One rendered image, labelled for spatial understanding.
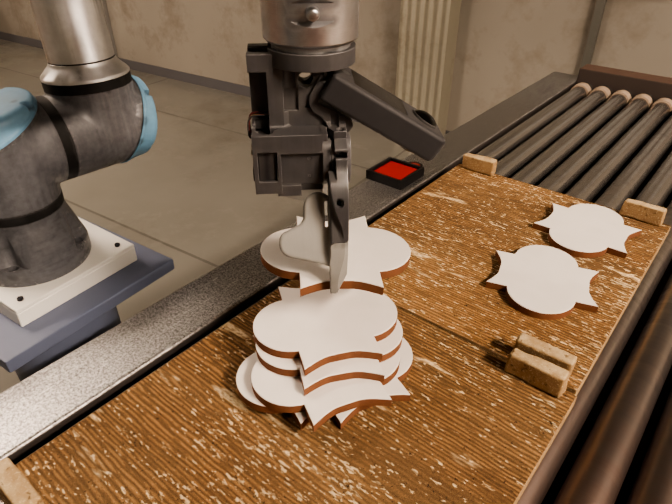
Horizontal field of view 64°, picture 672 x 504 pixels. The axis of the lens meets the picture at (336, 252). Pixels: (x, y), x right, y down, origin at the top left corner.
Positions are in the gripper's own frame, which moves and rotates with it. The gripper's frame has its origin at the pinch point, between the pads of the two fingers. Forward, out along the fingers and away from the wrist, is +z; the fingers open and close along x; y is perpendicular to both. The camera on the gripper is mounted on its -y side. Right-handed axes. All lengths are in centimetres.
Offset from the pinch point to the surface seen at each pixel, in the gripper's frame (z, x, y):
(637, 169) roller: 13, -42, -60
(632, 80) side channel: 11, -88, -84
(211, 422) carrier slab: 11.3, 10.8, 12.6
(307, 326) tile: 6.1, 4.0, 3.2
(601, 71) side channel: 10, -94, -79
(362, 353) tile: 6.5, 7.8, -1.9
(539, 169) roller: 13, -44, -42
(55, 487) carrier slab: 11.3, 16.3, 24.9
